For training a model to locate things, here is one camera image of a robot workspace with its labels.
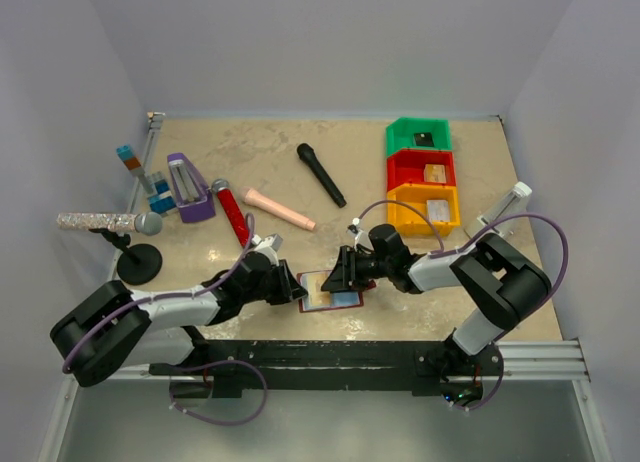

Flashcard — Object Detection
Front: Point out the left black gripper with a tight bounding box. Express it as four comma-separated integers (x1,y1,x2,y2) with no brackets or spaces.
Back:
242,259,308,306

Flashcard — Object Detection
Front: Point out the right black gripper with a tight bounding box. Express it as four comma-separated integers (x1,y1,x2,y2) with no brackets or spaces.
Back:
321,244,394,292

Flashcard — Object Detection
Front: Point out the red leather card holder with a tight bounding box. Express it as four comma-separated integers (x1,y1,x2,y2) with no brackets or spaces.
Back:
296,270,376,313

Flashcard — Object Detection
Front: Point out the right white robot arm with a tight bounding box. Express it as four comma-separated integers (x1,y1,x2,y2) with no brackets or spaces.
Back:
321,224,552,374

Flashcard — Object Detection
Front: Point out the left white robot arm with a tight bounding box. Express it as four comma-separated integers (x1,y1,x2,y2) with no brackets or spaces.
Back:
50,252,308,387

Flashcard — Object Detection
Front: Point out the grey card in yellow bin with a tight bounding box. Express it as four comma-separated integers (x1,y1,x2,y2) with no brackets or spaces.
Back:
426,199,451,223

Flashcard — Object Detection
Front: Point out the tan card in red bin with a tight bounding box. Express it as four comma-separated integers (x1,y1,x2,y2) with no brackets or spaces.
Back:
423,164,447,185

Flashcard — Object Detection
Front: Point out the black card in green bin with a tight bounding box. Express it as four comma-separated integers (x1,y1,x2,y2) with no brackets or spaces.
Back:
413,132,435,148

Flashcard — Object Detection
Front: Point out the pink microphone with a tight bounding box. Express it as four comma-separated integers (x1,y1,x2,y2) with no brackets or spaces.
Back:
241,187,316,231

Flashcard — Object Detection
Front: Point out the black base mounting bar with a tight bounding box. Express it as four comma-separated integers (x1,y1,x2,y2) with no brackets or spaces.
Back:
199,337,501,398

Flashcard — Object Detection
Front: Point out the yellow storage bin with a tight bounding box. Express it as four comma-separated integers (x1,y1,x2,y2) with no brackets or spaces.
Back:
387,183,460,237

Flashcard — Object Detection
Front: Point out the red microphone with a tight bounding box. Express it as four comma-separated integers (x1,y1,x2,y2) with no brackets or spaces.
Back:
211,178,253,247

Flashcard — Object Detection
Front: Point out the red storage bin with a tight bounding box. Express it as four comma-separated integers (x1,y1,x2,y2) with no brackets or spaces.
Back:
386,149,457,191

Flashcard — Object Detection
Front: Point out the black microphone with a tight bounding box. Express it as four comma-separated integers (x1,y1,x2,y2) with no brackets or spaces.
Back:
296,143,347,208

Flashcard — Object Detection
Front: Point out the purple metronome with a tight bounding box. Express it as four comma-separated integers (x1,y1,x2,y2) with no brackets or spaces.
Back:
167,153,216,224

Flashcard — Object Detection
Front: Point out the black microphone stand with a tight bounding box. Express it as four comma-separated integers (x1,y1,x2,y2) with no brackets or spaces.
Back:
91,229,163,286

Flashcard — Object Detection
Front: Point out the glitter silver microphone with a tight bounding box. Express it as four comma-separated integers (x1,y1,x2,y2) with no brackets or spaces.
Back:
56,212,163,236

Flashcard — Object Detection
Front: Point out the blue toy brick tower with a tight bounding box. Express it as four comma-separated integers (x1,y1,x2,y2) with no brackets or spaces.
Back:
116,145,176,216

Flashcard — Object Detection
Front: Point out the green storage bin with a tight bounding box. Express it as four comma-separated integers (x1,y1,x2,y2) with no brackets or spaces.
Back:
386,117,453,157

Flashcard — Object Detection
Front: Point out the white metronome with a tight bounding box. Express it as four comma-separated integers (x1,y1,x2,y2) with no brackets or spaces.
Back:
464,181,532,237

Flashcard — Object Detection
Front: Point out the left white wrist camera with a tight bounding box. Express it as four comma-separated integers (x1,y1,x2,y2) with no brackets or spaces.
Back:
251,234,283,265

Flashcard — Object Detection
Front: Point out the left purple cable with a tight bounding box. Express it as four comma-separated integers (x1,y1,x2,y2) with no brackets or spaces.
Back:
60,211,257,374

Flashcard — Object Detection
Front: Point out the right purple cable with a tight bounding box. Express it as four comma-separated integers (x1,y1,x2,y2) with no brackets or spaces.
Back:
351,199,571,343

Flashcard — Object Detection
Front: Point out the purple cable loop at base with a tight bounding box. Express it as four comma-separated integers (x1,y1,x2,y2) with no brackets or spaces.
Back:
168,359,269,427

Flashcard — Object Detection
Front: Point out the left aluminium frame rail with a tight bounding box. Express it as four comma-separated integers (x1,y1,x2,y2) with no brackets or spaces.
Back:
112,112,165,279

